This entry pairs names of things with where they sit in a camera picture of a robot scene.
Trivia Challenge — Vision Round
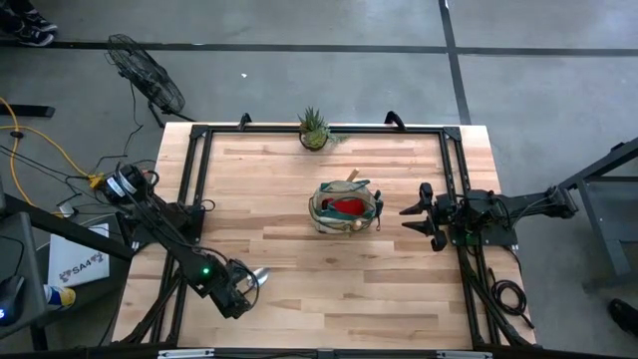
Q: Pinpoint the coiled black cable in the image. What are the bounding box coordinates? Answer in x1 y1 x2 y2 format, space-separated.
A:
486 266 535 330

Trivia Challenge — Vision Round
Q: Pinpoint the person's black shoe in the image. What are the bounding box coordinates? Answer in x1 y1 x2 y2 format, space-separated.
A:
607 297 638 337

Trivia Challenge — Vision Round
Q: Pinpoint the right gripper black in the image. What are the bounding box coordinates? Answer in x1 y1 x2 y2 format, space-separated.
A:
399 181 468 252

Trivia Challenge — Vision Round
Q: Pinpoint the potted succulent plant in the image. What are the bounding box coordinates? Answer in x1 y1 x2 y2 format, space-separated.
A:
297 105 350 153

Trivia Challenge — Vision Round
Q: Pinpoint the black metal table frame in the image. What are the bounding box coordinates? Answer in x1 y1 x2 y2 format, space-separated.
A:
112 122 537 350

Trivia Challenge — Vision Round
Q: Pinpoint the silver bracket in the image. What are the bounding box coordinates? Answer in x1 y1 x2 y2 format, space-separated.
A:
158 348 215 359
437 350 492 359

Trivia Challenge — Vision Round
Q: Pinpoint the black metal side stand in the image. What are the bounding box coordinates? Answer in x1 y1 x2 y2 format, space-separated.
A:
550 137 638 293

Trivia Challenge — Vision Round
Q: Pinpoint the wide trowel wooden handle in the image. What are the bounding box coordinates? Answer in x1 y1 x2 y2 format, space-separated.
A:
243 266 271 291

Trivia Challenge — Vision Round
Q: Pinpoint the black computer mouse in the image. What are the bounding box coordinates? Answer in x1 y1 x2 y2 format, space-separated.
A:
0 274 26 328

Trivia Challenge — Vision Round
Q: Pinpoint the beige green gardening bag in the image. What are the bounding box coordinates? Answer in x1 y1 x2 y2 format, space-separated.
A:
307 178 385 236

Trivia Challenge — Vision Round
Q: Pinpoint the black diagonal stand beam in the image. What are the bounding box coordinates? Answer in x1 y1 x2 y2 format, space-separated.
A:
0 192 136 263

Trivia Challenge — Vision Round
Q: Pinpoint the person's black sneaker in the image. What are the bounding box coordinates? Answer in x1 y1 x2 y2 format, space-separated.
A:
19 9 59 34
4 23 55 49

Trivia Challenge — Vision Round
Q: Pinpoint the black floor fan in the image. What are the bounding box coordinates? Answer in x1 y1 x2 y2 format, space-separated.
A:
104 33 196 129

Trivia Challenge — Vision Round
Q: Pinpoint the white blue yellow bottle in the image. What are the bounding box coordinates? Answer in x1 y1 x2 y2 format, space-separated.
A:
42 283 78 312

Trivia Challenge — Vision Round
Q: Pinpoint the red gardening glove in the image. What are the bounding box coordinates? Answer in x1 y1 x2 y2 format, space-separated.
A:
321 196 369 217

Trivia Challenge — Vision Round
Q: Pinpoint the white printed box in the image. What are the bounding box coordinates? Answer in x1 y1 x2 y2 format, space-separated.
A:
47 222 111 289

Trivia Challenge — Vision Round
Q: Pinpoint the dark grey desk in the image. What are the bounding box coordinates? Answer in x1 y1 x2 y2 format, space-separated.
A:
0 211 51 350

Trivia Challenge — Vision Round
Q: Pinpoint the black floor bar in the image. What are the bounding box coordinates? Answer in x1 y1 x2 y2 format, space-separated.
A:
0 103 56 120

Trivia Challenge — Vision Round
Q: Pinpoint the yellow extension cable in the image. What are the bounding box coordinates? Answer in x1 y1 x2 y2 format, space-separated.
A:
0 96 108 220

